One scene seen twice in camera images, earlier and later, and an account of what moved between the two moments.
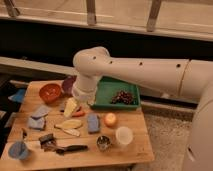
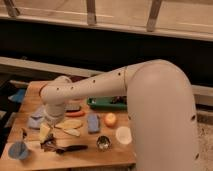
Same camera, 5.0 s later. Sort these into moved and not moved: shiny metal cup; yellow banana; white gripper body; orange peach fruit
Moved: white gripper body
Not moved: orange peach fruit; shiny metal cup; yellow banana
